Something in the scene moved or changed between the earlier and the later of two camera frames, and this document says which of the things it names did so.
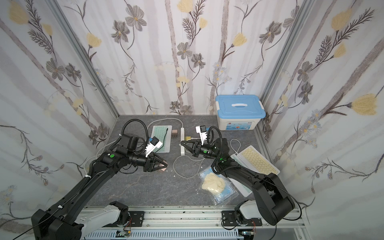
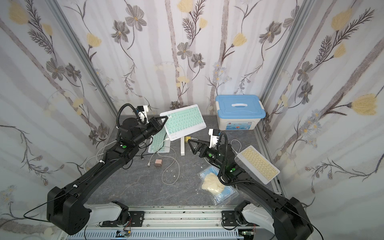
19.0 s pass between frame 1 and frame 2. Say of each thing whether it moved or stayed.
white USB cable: moved
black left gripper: moved
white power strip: stayed
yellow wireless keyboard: stayed
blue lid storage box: stayed
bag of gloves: stayed
